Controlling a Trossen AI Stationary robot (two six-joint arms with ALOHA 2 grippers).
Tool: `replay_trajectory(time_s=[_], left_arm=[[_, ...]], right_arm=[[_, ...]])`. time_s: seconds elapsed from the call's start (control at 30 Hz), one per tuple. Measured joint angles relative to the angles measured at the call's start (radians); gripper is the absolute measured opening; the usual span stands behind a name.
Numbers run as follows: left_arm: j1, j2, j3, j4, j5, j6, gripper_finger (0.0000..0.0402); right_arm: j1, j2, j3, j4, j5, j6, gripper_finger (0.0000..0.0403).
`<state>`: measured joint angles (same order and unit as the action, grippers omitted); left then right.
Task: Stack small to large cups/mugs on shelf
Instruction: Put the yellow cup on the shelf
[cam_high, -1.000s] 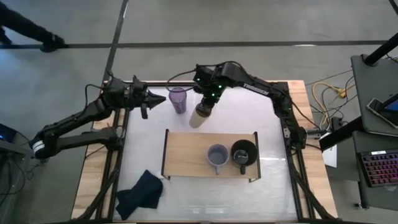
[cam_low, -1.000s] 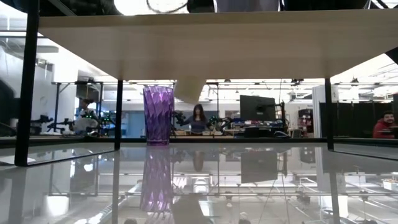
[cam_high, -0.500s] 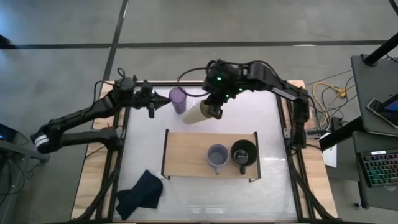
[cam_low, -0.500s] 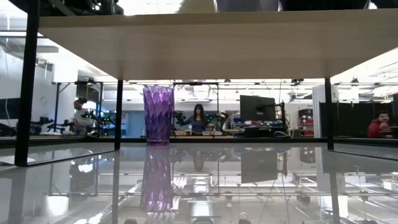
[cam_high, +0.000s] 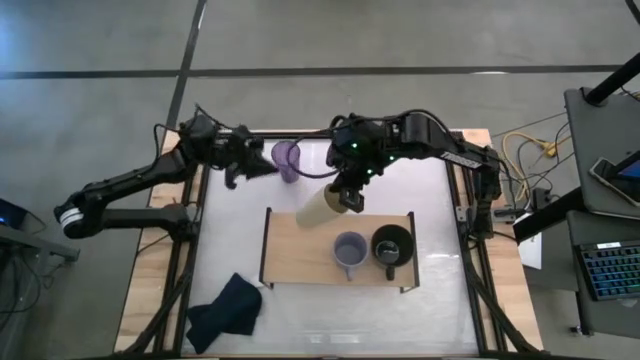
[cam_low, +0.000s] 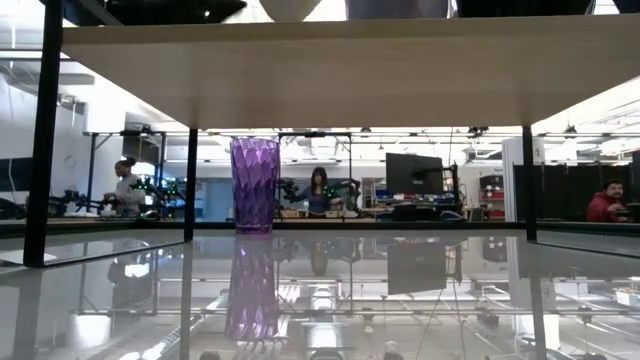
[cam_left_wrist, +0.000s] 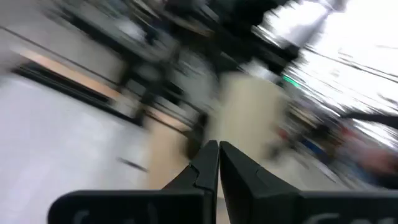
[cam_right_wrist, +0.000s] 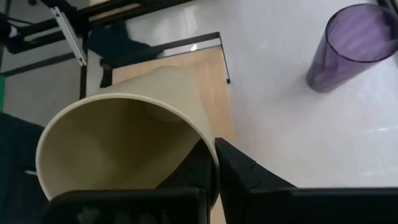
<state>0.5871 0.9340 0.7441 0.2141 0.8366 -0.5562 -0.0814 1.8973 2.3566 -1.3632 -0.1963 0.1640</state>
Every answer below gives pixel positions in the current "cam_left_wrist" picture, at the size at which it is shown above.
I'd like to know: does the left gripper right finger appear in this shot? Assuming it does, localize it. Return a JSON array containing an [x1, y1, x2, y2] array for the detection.
[[219, 141, 398, 224]]

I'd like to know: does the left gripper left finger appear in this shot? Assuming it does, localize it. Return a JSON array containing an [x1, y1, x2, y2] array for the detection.
[[47, 139, 220, 224]]

